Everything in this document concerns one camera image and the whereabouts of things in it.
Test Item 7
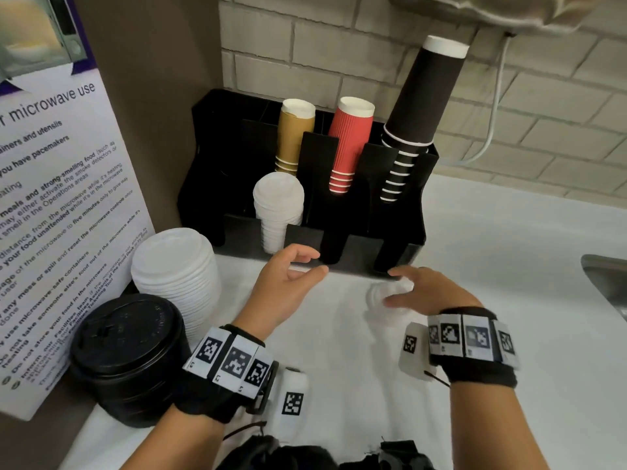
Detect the black cup holder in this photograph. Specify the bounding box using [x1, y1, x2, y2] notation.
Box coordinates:
[177, 88, 440, 277]

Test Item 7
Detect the stack of black lids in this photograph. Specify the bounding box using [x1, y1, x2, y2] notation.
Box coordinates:
[70, 293, 192, 429]

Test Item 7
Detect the white wall cable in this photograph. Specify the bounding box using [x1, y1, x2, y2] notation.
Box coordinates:
[436, 33, 515, 167]

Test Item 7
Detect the stack of black paper cups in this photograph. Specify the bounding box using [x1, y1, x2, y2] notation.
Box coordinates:
[380, 35, 470, 204]

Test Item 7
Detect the grey wall-mounted appliance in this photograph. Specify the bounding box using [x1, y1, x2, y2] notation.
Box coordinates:
[389, 0, 603, 35]

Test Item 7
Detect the microwave safety poster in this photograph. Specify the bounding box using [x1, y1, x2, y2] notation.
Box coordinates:
[0, 0, 156, 422]

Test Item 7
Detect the black right wrist marker band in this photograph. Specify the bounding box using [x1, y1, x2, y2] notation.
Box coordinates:
[426, 307, 520, 390]

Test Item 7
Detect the person's right hand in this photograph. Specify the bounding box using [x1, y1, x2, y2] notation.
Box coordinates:
[383, 266, 485, 317]

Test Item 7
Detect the person's right forearm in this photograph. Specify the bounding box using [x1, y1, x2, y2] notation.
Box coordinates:
[449, 381, 549, 470]

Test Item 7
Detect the stack of red paper cups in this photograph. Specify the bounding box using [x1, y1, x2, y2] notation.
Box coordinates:
[328, 96, 376, 196]

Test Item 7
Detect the steel sink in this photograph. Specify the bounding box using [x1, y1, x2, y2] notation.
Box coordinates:
[580, 254, 627, 321]

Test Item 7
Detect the black chest harness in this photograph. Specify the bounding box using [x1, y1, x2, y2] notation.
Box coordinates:
[215, 434, 437, 470]

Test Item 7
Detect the black wrist marker band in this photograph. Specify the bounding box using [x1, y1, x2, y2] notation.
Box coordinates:
[174, 325, 279, 424]
[426, 307, 520, 390]

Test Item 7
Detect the person's left hand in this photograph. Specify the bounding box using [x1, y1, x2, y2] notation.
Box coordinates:
[234, 243, 329, 342]

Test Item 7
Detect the person's left forearm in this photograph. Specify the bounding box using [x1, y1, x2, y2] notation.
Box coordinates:
[120, 405, 226, 470]

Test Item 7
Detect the black left wrist marker band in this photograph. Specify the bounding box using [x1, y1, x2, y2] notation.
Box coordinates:
[174, 325, 279, 424]

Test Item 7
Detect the stack of gold paper cups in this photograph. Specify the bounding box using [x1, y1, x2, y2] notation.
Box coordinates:
[274, 98, 317, 178]

